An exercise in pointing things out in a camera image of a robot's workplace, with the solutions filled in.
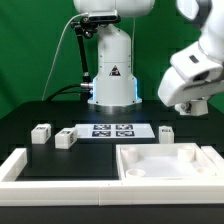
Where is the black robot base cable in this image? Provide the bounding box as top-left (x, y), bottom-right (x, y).
top-left (44, 83), bottom-right (94, 102)

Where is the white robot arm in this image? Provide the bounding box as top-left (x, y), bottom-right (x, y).
top-left (73, 0), bottom-right (224, 116)

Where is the white U-shaped fence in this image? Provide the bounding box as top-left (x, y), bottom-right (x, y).
top-left (0, 146), bottom-right (224, 206)

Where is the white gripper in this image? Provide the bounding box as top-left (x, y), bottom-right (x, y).
top-left (158, 67), bottom-right (224, 107)

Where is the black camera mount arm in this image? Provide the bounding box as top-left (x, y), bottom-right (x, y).
top-left (70, 20), bottom-right (97, 83)

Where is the grey camera on mount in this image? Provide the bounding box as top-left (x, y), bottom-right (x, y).
top-left (88, 10), bottom-right (119, 23)

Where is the white camera cable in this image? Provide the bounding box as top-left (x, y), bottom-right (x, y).
top-left (41, 12), bottom-right (90, 102)

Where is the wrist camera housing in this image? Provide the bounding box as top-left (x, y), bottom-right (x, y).
top-left (171, 42), bottom-right (223, 83)

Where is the white square tabletop part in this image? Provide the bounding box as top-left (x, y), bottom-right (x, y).
top-left (116, 143), bottom-right (218, 180)

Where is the white sheet with tags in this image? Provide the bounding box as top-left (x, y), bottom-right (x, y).
top-left (76, 123), bottom-right (155, 139)

